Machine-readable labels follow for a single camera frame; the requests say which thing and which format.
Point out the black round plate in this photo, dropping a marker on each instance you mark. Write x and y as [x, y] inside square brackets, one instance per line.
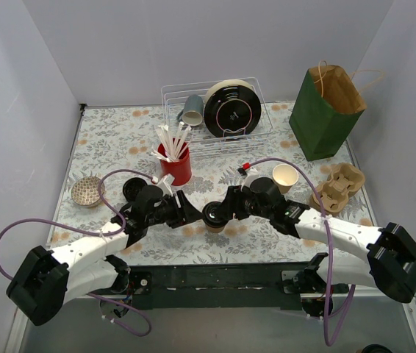
[231, 108]

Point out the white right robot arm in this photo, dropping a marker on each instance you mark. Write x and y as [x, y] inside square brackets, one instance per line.
[378, 257]

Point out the grey ceramic mug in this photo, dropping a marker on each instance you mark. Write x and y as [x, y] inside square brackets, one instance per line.
[192, 112]

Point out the white wire dish rack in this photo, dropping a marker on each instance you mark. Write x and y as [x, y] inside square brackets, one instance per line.
[202, 142]

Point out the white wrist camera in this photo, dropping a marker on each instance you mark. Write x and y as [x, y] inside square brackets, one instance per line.
[248, 173]
[164, 184]

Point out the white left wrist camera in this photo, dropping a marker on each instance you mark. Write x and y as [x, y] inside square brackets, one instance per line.
[164, 184]

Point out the white wrapped straw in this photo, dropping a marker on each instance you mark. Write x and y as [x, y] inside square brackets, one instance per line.
[173, 141]
[166, 141]
[181, 140]
[161, 157]

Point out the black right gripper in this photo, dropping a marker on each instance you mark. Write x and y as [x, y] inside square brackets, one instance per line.
[234, 204]

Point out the brown paper cup stack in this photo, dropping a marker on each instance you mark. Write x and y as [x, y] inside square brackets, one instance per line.
[284, 176]

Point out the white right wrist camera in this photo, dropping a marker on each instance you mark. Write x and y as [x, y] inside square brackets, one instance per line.
[248, 173]

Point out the green paper bag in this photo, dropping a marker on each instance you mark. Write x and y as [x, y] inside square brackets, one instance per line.
[326, 110]

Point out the brown paper coffee cup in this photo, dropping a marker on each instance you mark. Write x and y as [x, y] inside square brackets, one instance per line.
[215, 228]

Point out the patterned small bowl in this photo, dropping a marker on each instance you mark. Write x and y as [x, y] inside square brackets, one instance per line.
[84, 192]

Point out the stack of black lids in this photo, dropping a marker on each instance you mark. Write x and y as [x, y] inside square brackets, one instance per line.
[132, 187]

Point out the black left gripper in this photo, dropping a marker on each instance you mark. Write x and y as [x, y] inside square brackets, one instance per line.
[178, 210]

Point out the black plastic cup lid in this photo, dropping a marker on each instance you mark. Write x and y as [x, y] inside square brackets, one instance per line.
[210, 217]

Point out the red ribbed straw holder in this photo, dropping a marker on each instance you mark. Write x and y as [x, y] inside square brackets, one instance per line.
[180, 170]

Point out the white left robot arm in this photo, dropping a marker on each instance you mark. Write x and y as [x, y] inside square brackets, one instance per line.
[47, 279]

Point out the cardboard cup carrier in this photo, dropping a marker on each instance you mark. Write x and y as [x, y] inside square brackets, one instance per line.
[344, 181]

